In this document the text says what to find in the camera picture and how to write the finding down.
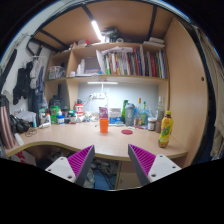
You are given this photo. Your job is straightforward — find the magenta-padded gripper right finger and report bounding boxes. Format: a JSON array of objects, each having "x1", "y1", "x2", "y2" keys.
[{"x1": 127, "y1": 143, "x2": 183, "y2": 187}]

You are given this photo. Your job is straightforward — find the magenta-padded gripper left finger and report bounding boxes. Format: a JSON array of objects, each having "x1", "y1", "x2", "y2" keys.
[{"x1": 44, "y1": 144, "x2": 96, "y2": 187}]

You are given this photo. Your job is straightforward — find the yellow-labelled drink bottle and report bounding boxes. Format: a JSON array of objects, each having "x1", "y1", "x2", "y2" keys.
[{"x1": 158, "y1": 110, "x2": 174, "y2": 149}]

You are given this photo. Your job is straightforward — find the brown jar with white lid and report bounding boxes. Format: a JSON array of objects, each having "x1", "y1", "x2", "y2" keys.
[{"x1": 147, "y1": 116, "x2": 158, "y2": 132}]

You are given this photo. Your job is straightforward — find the white bottle with blue label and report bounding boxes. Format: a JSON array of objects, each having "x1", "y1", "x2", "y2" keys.
[{"x1": 56, "y1": 110, "x2": 66, "y2": 126}]

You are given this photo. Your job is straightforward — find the flat round red coaster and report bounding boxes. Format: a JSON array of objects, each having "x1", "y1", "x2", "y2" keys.
[{"x1": 120, "y1": 128, "x2": 134, "y2": 136}]

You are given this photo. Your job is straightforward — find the green glass bottle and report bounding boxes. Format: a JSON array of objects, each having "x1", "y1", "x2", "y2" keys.
[{"x1": 141, "y1": 101, "x2": 148, "y2": 126}]

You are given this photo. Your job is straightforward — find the tall clear bottle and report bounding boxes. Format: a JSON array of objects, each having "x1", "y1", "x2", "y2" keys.
[{"x1": 155, "y1": 96, "x2": 165, "y2": 123}]

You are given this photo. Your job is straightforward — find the green canister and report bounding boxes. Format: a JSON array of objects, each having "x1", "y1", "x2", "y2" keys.
[{"x1": 49, "y1": 105, "x2": 60, "y2": 125}]

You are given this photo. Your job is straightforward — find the clear glass bottle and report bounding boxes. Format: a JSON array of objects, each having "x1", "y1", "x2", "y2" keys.
[{"x1": 133, "y1": 97, "x2": 143, "y2": 127}]

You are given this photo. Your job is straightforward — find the orange plastic cup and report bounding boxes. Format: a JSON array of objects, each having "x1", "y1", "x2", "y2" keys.
[{"x1": 99, "y1": 118, "x2": 110, "y2": 134}]

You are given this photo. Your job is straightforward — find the white jar with red label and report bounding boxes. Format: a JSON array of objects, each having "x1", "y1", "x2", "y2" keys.
[{"x1": 74, "y1": 103, "x2": 84, "y2": 118}]

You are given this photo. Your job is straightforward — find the pink tumbler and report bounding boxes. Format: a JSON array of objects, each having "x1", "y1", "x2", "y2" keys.
[{"x1": 0, "y1": 94, "x2": 17, "y2": 150}]

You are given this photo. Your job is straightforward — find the green plastic bottle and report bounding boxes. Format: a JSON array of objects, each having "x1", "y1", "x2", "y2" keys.
[{"x1": 121, "y1": 99, "x2": 129, "y2": 124}]

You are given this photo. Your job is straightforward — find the pink pouch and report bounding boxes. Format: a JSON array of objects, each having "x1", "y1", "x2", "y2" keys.
[{"x1": 98, "y1": 106, "x2": 109, "y2": 120}]

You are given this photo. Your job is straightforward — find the blue and white box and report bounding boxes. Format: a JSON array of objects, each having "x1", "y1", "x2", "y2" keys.
[{"x1": 108, "y1": 107, "x2": 123, "y2": 125}]

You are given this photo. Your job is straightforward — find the white power strip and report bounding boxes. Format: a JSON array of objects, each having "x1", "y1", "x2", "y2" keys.
[{"x1": 89, "y1": 92, "x2": 107, "y2": 100}]

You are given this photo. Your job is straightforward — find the hanging dark clothes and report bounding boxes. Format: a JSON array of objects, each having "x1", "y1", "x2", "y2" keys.
[{"x1": 12, "y1": 56, "x2": 48, "y2": 106}]

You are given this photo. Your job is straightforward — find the white desk lamp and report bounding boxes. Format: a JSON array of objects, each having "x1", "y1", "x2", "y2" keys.
[{"x1": 87, "y1": 81, "x2": 119, "y2": 101}]

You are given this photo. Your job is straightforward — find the wooden shelf unit with books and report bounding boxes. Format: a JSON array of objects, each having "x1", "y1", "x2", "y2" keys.
[{"x1": 44, "y1": 35, "x2": 169, "y2": 84}]

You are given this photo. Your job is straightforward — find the ceiling light tube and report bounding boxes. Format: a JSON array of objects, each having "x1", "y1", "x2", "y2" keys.
[{"x1": 90, "y1": 20, "x2": 104, "y2": 42}]

